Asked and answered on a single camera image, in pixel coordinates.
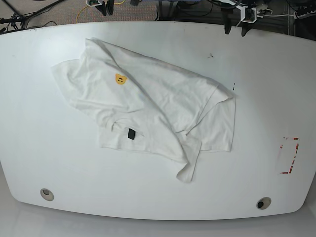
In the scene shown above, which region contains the white printed T-shirt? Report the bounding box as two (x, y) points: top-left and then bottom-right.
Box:
(51, 39), (236, 183)

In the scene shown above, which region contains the white power strip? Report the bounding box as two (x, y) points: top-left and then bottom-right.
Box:
(294, 7), (316, 19)

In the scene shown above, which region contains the black tripod stand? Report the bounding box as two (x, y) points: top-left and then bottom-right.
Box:
(0, 0), (65, 35)

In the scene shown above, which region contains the red tape rectangle marking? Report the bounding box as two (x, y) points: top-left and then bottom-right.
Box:
(276, 137), (300, 174)

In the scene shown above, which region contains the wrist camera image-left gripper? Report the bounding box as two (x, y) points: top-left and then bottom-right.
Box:
(86, 0), (103, 6)

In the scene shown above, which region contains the right table cable grommet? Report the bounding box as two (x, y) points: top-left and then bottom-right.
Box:
(256, 197), (272, 210)

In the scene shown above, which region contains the table cable grommet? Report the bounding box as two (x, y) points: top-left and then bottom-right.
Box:
(256, 197), (272, 210)
(40, 189), (54, 201)

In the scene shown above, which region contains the left table cable grommet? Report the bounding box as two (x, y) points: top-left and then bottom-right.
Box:
(40, 189), (54, 201)

